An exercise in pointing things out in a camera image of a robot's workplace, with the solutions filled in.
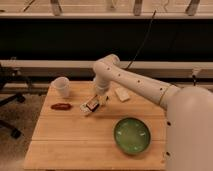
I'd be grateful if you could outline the white sponge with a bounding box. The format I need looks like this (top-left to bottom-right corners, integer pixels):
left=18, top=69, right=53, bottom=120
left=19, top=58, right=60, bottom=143
left=115, top=88, right=130, bottom=102

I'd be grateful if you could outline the white paper cup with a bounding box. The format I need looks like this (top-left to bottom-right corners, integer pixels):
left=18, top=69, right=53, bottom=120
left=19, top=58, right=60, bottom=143
left=51, top=77, right=70, bottom=98

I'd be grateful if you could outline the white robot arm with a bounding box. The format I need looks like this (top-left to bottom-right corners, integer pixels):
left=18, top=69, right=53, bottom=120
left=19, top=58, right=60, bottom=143
left=93, top=54, right=213, bottom=171

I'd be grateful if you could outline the black rectangular eraser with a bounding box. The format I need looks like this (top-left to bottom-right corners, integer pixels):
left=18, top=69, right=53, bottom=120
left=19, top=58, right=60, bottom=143
left=86, top=100, right=99, bottom=112

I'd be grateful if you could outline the red chili pepper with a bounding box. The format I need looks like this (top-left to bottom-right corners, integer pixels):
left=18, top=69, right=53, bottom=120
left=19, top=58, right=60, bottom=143
left=51, top=103, right=72, bottom=110

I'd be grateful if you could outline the black hanging cable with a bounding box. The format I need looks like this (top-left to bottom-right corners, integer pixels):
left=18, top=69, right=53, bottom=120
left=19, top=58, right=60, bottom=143
left=125, top=9, right=157, bottom=71

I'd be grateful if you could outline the white plastic bottle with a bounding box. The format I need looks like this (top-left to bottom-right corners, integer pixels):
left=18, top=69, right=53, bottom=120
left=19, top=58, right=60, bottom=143
left=80, top=96, right=98, bottom=116

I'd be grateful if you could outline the black office chair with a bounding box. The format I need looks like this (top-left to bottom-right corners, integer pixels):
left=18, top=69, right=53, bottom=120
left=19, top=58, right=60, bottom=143
left=0, top=64, right=25, bottom=139

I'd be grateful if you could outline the green bowl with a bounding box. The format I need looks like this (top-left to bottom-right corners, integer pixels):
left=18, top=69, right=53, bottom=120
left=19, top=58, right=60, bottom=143
left=113, top=117, right=151, bottom=155

